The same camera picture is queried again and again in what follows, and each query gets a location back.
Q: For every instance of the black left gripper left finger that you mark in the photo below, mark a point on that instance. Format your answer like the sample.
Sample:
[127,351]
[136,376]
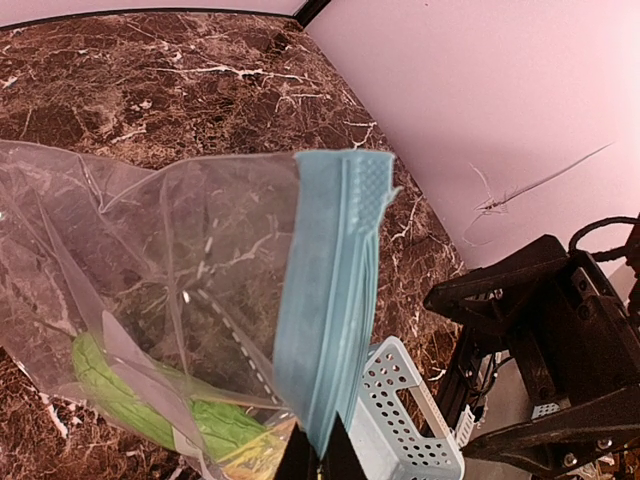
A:
[299,461]

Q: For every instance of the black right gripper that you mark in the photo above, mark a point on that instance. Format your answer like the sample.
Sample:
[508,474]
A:
[573,343]

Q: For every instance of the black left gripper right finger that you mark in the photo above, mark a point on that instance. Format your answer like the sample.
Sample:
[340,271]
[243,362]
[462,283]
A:
[340,461]

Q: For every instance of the green toy bitter gourd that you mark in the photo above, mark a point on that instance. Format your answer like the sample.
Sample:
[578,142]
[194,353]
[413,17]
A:
[194,427]

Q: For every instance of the clear zip bag blue zipper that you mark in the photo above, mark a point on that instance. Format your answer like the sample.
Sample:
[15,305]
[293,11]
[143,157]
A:
[244,279]

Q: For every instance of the yellow toy mango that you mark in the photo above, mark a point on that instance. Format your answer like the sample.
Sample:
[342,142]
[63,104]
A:
[258,459]

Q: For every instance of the light blue perforated plastic basket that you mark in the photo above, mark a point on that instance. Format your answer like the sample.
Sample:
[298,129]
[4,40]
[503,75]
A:
[386,441]

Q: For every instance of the black table front rail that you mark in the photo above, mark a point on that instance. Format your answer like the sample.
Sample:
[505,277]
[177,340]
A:
[482,374]

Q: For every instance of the white slotted cable duct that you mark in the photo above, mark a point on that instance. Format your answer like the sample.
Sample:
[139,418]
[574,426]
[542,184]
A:
[464,427]

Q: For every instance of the black frame post right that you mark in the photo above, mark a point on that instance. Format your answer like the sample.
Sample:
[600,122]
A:
[309,10]

